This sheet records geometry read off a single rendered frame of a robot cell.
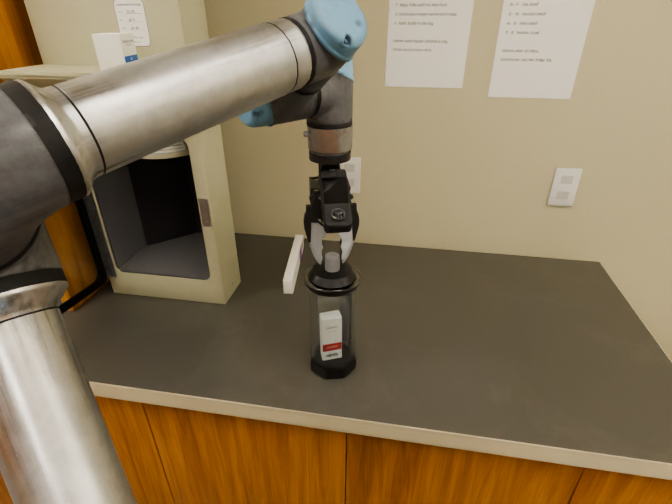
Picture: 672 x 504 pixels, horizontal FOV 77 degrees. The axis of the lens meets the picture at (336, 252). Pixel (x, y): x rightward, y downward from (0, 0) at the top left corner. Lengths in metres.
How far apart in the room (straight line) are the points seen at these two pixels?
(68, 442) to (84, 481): 0.04
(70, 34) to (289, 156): 0.64
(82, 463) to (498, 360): 0.80
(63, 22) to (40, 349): 0.74
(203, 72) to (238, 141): 1.00
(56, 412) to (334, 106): 0.52
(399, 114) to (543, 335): 0.70
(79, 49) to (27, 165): 0.72
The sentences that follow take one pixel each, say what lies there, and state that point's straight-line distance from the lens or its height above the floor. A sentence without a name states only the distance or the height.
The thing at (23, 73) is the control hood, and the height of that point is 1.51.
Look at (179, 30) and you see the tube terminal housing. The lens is 0.95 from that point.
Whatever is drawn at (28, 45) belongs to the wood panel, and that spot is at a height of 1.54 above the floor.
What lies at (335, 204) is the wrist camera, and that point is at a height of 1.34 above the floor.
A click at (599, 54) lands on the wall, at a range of 1.35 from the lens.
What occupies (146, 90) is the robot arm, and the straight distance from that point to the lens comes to 0.40.
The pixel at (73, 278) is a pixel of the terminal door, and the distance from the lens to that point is 1.19.
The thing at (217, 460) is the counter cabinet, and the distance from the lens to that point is 1.13.
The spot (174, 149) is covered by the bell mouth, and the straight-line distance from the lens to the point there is 1.05.
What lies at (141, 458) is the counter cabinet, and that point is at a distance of 1.24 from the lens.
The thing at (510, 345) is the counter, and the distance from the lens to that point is 1.07.
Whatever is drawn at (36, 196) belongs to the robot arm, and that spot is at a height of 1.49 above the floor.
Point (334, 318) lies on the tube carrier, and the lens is 0.82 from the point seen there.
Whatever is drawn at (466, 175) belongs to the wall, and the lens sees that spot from 1.35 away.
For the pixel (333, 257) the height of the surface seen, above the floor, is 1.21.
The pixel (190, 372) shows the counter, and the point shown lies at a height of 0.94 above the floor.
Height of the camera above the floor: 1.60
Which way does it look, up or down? 29 degrees down
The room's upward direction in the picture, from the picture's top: straight up
